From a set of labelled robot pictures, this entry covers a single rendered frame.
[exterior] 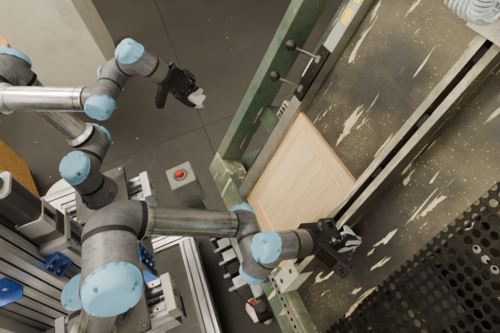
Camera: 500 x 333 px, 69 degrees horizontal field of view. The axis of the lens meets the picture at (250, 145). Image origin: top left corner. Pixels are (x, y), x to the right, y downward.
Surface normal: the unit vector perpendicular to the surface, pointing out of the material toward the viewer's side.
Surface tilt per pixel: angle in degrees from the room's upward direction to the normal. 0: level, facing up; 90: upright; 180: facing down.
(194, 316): 0
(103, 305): 83
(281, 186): 54
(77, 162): 7
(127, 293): 83
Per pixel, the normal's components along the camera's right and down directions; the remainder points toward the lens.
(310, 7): 0.39, 0.68
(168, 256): -0.16, -0.61
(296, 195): -0.82, -0.03
